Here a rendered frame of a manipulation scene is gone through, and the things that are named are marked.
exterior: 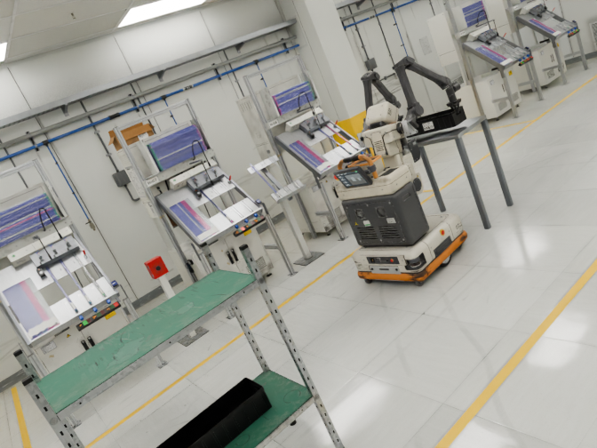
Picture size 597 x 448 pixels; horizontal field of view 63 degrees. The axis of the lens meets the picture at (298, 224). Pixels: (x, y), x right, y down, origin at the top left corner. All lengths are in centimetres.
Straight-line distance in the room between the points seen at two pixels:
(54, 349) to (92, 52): 343
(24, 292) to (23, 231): 49
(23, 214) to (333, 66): 453
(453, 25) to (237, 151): 354
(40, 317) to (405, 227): 272
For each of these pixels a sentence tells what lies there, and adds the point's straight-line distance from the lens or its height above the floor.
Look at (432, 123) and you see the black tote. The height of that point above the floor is 91.
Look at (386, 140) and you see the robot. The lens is 364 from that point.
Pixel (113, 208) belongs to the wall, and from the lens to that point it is 603.
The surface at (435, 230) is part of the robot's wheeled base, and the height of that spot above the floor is 27.
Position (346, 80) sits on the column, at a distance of 725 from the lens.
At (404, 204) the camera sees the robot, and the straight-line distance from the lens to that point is 340.
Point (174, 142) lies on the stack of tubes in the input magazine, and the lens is 470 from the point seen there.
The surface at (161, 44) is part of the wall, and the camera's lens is 658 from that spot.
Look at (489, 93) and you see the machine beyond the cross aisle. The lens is 773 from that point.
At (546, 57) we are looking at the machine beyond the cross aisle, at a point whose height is 45.
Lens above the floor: 158
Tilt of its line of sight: 14 degrees down
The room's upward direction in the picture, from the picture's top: 24 degrees counter-clockwise
